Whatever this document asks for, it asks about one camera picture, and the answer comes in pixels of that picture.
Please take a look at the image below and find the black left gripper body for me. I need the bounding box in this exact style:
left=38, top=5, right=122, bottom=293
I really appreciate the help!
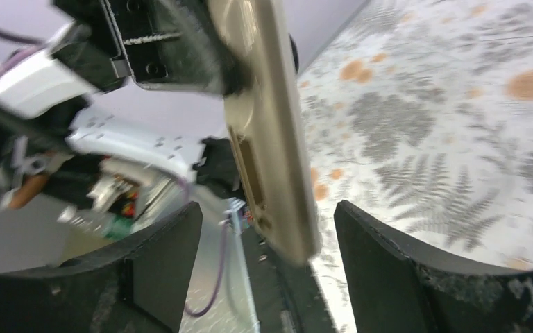
left=52, top=1, right=243, bottom=96

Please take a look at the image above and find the floral patterned table mat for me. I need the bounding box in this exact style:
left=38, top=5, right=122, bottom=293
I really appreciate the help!
left=300, top=1, right=533, bottom=332

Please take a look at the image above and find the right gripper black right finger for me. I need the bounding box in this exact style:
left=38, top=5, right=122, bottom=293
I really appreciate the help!
left=334, top=200, right=533, bottom=332

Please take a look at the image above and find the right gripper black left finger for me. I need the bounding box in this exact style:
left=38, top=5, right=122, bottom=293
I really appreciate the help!
left=0, top=202, right=203, bottom=332

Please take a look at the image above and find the white remote control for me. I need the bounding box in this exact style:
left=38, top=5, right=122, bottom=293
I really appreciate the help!
left=208, top=1, right=321, bottom=265

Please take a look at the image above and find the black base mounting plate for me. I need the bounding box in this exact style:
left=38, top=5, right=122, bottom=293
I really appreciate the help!
left=241, top=228, right=336, bottom=333

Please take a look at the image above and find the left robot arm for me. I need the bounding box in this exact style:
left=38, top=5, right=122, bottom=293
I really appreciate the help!
left=0, top=1, right=241, bottom=223

